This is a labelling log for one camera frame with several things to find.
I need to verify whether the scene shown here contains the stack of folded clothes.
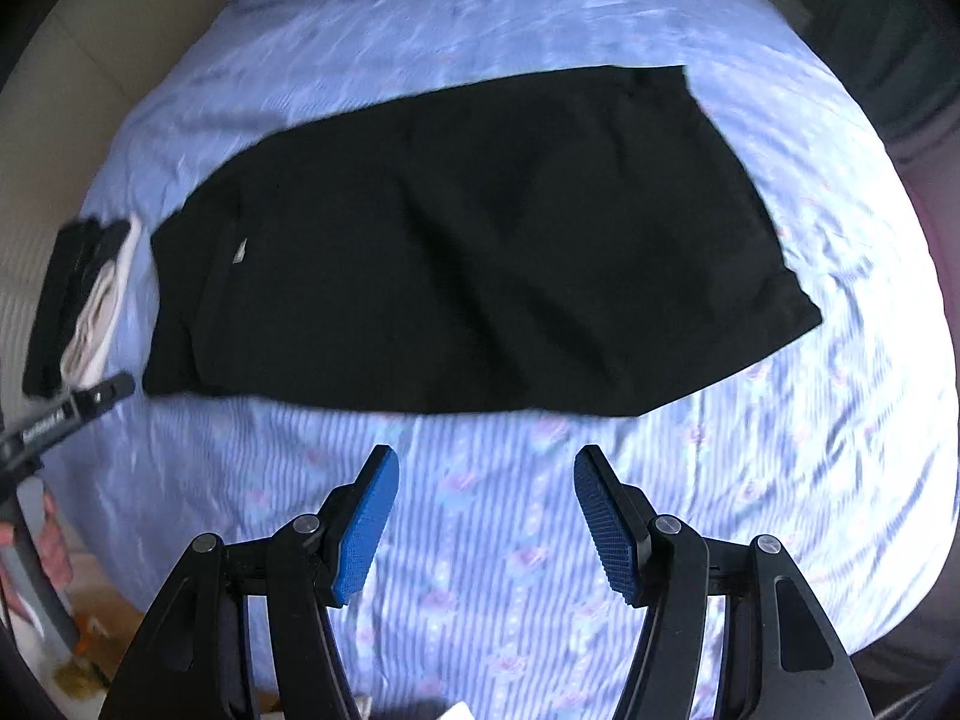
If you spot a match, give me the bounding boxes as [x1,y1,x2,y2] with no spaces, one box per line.
[22,220,130,399]

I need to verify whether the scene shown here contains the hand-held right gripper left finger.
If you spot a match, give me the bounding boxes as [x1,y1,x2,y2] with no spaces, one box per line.
[101,445,400,720]

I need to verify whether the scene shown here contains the folded white cloth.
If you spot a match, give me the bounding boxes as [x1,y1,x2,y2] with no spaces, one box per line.
[58,216,145,385]

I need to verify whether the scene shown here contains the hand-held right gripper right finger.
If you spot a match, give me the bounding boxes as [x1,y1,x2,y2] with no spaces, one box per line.
[573,445,875,720]

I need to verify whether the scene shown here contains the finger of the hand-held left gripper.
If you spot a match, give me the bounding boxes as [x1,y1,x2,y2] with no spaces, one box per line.
[70,373,137,419]

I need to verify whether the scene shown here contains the person's left hand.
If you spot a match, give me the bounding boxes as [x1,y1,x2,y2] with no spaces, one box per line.
[0,490,76,587]

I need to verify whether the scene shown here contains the bed with blue striped sheet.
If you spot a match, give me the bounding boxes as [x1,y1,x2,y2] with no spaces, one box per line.
[45,0,960,720]

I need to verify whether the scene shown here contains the dark green cloth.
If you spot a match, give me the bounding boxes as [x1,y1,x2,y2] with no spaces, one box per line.
[799,0,960,162]

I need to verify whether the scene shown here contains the black pants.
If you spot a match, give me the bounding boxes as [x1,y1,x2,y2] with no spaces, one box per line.
[142,64,824,418]

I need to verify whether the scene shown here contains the cream padded headboard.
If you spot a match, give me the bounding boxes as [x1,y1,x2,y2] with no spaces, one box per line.
[0,0,252,406]

